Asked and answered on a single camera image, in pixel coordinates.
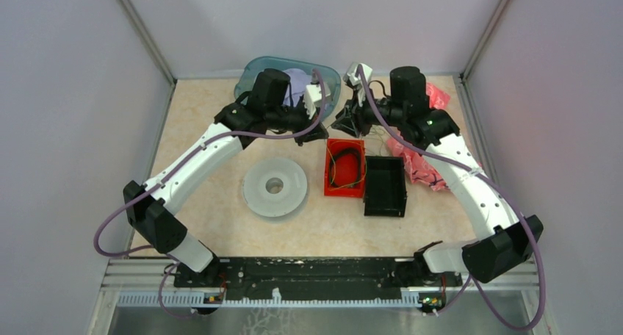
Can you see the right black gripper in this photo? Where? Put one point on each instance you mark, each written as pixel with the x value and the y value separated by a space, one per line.
pixel 351 119

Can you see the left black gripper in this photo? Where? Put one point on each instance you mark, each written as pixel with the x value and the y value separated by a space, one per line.
pixel 318 132

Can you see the grey plastic cable spool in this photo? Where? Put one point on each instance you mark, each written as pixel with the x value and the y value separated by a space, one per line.
pixel 275 189

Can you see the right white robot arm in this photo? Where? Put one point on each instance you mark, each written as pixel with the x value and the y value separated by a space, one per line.
pixel 504 237

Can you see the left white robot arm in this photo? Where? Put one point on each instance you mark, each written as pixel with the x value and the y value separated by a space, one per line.
pixel 261 112

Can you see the red plastic bin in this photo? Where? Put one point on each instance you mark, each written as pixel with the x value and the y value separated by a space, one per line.
pixel 345 168

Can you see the purple cloth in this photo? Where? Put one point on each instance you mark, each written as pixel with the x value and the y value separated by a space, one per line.
pixel 299 79

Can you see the black plastic bin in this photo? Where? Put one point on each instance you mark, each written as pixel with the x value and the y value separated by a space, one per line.
pixel 385 193

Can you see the pink patterned cloth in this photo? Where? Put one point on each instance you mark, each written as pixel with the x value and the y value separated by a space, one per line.
pixel 416 168

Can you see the teal plastic basin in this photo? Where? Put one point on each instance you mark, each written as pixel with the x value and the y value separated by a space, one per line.
pixel 254 67

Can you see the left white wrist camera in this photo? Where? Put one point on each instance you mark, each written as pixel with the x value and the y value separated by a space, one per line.
pixel 317 97

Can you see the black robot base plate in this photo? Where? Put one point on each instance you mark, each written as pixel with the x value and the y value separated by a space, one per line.
pixel 313 279

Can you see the grey slotted cable duct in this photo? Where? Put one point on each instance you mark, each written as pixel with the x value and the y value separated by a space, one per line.
pixel 201 300

